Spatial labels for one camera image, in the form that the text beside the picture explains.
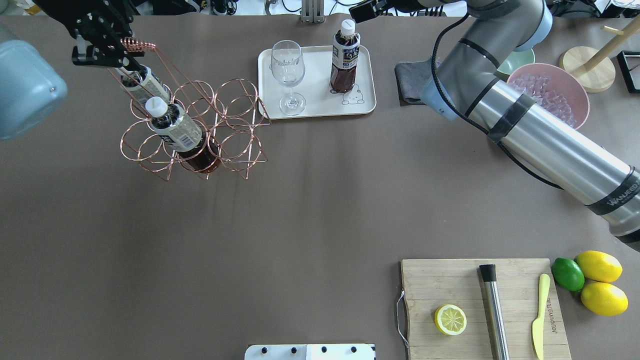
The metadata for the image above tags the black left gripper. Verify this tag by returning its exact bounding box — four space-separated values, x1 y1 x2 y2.
34 0 146 72

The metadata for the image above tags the copper wire bottle basket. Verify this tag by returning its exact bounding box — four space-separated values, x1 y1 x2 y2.
110 37 272 181

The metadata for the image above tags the tea bottle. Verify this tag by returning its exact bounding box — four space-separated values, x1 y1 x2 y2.
144 96 221 174
116 66 172 109
330 19 361 93

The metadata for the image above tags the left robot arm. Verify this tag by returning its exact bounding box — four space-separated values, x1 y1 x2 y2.
0 0 142 141

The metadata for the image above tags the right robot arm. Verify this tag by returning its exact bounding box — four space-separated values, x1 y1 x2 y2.
421 0 640 250

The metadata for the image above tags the clear wine glass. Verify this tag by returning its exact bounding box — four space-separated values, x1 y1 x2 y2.
270 39 306 116

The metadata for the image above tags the cream rabbit tray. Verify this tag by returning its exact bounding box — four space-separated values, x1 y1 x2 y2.
257 45 377 120

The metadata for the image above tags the grey folded cloth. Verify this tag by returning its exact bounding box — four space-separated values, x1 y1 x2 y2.
394 58 432 106

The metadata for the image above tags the bamboo cutting board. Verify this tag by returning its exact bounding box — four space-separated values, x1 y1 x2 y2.
400 259 551 360

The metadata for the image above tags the green bowl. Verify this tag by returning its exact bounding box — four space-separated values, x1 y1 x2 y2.
496 48 536 80

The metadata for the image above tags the half lemon slice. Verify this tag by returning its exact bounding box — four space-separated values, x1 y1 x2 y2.
434 304 467 336

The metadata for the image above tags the steel muddler black tip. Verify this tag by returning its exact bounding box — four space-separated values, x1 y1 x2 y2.
478 264 511 360

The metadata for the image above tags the pink bowl of ice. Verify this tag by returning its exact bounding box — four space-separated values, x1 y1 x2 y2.
507 63 590 130

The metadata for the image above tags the wooden cup tree stand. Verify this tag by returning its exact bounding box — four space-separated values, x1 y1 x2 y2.
558 16 640 93

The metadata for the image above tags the yellow plastic knife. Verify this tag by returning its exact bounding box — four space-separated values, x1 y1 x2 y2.
531 273 551 360

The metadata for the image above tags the green lime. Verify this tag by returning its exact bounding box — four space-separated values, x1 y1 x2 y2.
551 257 585 292

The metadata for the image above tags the black glass tray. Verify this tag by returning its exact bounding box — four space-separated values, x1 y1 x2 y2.
616 50 640 94

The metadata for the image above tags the yellow lemon upper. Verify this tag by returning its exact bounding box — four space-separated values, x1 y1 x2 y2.
574 250 623 283

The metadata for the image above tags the yellow lemon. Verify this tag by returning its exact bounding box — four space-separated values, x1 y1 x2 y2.
574 250 623 283
580 282 629 317

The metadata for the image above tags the yellow lemon lower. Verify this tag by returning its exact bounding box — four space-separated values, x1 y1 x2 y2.
580 282 629 317

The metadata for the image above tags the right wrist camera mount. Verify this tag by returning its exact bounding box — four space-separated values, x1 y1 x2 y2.
349 0 396 24

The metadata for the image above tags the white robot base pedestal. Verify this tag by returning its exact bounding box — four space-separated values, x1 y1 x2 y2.
244 342 377 360

